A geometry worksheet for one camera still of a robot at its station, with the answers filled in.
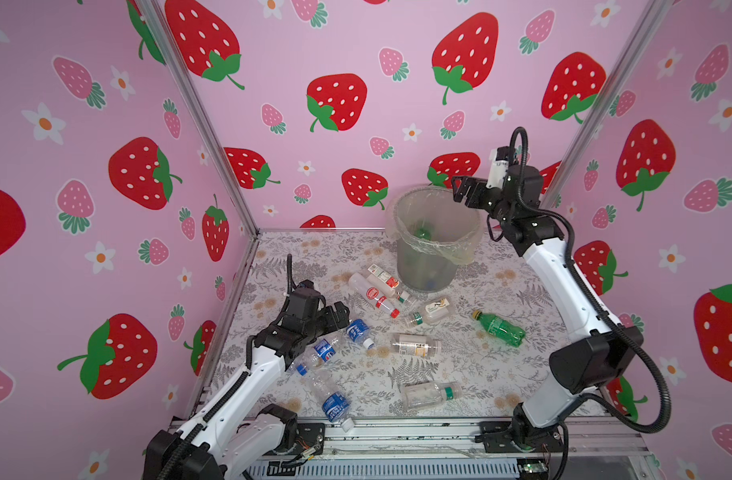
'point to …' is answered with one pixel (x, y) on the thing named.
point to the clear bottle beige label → (416, 345)
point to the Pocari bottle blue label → (335, 404)
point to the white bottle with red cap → (371, 291)
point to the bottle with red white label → (387, 283)
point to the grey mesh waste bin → (423, 268)
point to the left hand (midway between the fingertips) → (337, 312)
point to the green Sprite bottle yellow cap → (424, 233)
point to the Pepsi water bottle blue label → (322, 352)
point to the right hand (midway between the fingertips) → (463, 177)
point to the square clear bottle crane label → (437, 310)
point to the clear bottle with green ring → (430, 393)
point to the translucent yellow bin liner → (430, 214)
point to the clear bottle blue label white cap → (360, 332)
